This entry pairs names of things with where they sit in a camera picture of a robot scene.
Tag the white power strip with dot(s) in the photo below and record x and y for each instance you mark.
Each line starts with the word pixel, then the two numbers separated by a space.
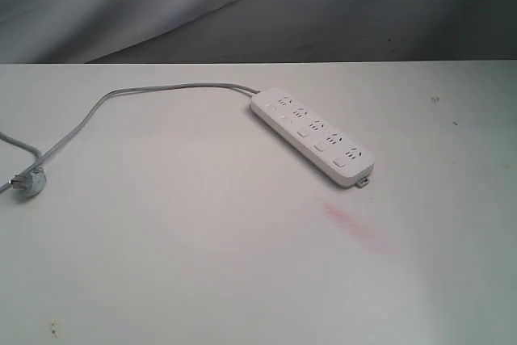
pixel 342 160

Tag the grey backdrop cloth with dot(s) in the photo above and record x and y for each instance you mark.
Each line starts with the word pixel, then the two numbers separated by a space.
pixel 225 31

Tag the white wall plug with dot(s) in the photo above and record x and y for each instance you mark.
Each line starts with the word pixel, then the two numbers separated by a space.
pixel 29 184

